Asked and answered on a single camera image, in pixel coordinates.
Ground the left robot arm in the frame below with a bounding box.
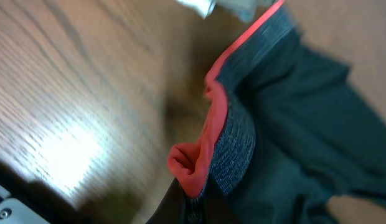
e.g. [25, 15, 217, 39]
[0, 161, 238, 224]

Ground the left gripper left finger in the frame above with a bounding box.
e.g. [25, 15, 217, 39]
[146, 179, 186, 224]

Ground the white garment under khaki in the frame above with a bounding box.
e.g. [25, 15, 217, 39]
[176, 0, 276, 22]

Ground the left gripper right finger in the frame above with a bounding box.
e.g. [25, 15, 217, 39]
[203, 179, 240, 224]

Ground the black leggings red waistband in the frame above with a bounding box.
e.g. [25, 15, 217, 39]
[168, 1, 386, 223]

